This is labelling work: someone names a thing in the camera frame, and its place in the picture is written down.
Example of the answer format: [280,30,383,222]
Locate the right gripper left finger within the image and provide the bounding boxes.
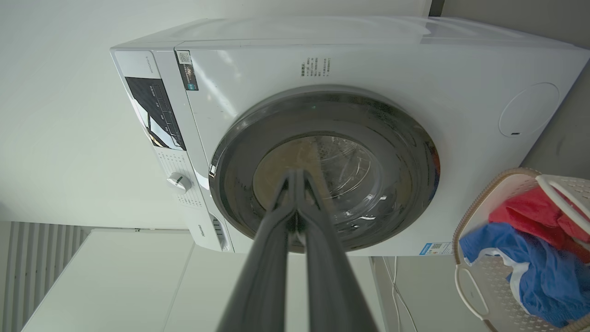
[217,169,296,332]

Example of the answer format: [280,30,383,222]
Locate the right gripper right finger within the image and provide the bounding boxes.
[297,170,379,332]

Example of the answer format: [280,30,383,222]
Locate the glass washer door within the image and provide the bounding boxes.
[208,85,441,253]

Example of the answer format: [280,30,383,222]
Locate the white front-load washing machine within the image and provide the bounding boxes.
[110,16,590,257]

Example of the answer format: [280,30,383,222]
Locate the blue energy label sticker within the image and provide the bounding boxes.
[419,242,454,256]

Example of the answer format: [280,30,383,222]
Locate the silver control knob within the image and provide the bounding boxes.
[166,172,193,194]

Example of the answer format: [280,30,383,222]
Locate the white cabinet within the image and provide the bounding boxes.
[21,229,385,332]

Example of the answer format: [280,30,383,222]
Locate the white woven laundry basket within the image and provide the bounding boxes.
[453,167,590,332]

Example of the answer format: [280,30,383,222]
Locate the black display panel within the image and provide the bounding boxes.
[124,77,187,151]

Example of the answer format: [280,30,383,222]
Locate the black QR code sticker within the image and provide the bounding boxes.
[176,50,199,91]

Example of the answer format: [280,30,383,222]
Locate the red garment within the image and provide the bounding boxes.
[489,186,590,263]

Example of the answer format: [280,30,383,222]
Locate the blue and white garment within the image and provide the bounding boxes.
[460,223,590,328]

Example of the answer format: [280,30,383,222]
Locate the white ribbed radiator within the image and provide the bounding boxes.
[0,221,90,332]

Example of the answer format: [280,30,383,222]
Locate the round white filter cover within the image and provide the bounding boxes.
[499,82,560,138]

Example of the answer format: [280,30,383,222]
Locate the thin white cable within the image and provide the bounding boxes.
[392,256,400,332]
[382,256,418,332]

